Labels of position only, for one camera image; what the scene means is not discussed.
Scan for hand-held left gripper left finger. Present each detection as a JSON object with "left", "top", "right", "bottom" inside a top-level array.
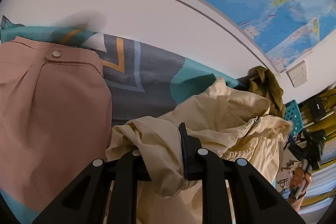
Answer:
[{"left": 33, "top": 149, "right": 151, "bottom": 224}]

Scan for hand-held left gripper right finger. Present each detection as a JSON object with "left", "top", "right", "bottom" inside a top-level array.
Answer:
[{"left": 178, "top": 123, "right": 306, "bottom": 224}]

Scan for cream jacket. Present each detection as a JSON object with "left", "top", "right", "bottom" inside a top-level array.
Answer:
[{"left": 106, "top": 77, "right": 294, "bottom": 224}]

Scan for yellow-green hanging clothes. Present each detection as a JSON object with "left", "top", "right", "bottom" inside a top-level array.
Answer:
[{"left": 299, "top": 88, "right": 336, "bottom": 136}]

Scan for person's right hand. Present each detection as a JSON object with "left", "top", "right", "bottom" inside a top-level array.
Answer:
[{"left": 287, "top": 166, "right": 313, "bottom": 212}]

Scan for turquoise plastic basket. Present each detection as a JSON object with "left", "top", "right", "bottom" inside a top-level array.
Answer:
[{"left": 283, "top": 99, "right": 306, "bottom": 141}]

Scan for black handbag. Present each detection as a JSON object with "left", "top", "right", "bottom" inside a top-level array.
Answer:
[{"left": 307, "top": 97, "right": 328, "bottom": 123}]

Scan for white printed cloth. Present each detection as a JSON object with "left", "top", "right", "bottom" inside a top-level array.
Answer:
[{"left": 279, "top": 153, "right": 300, "bottom": 197}]

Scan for olive green garment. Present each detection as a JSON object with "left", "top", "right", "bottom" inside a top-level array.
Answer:
[{"left": 248, "top": 66, "right": 286, "bottom": 119}]

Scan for teal and grey bed sheet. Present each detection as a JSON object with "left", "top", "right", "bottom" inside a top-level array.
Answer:
[{"left": 0, "top": 15, "right": 248, "bottom": 224}]

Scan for pink garment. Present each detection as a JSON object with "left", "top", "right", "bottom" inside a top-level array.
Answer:
[{"left": 0, "top": 36, "right": 114, "bottom": 214}]

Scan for white wall socket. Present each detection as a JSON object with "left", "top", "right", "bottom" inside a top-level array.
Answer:
[{"left": 286, "top": 60, "right": 308, "bottom": 88}]

